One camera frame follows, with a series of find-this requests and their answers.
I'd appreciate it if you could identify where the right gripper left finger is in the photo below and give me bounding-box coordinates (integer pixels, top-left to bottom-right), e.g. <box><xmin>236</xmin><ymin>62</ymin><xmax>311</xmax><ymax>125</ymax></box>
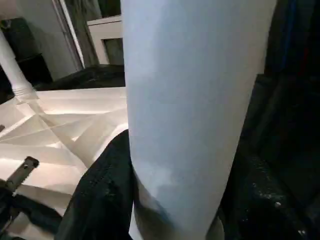
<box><xmin>58</xmin><ymin>130</ymin><xmax>137</xmax><ymax>240</ymax></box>

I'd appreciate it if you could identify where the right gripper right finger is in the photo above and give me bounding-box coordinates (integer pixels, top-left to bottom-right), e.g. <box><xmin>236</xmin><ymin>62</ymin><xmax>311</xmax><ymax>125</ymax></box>
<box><xmin>218</xmin><ymin>139</ymin><xmax>320</xmax><ymax>240</ymax></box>

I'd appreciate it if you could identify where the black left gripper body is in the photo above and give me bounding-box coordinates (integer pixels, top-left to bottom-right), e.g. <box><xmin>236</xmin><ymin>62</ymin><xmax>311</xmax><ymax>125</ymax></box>
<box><xmin>0</xmin><ymin>156</ymin><xmax>62</xmax><ymax>236</ymax></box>

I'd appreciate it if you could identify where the white plastic table top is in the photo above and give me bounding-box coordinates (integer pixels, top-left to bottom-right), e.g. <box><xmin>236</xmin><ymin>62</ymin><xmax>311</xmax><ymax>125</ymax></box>
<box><xmin>0</xmin><ymin>86</ymin><xmax>226</xmax><ymax>240</ymax></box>

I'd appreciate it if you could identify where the white plastic table leg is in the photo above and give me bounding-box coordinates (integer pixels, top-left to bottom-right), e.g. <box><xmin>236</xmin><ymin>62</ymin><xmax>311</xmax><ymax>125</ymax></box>
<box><xmin>0</xmin><ymin>31</ymin><xmax>38</xmax><ymax>103</ymax></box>
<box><xmin>119</xmin><ymin>0</ymin><xmax>278</xmax><ymax>240</ymax></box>

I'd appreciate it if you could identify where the black work mat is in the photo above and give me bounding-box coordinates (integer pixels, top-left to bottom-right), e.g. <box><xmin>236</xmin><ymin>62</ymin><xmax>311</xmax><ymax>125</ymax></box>
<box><xmin>0</xmin><ymin>63</ymin><xmax>320</xmax><ymax>240</ymax></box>

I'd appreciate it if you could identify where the white glass-door cabinet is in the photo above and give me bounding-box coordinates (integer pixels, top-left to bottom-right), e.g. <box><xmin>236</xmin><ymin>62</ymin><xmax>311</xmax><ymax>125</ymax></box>
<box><xmin>86</xmin><ymin>14</ymin><xmax>125</xmax><ymax>66</ymax></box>

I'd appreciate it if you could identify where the large black case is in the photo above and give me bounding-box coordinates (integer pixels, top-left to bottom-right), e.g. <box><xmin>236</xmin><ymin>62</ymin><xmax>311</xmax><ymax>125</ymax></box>
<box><xmin>262</xmin><ymin>0</ymin><xmax>320</xmax><ymax>76</ymax></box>

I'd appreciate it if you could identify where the grey curtain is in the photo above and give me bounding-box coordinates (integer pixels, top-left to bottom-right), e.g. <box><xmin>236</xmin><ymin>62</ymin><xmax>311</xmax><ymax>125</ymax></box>
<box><xmin>69</xmin><ymin>0</ymin><xmax>103</xmax><ymax>68</ymax></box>

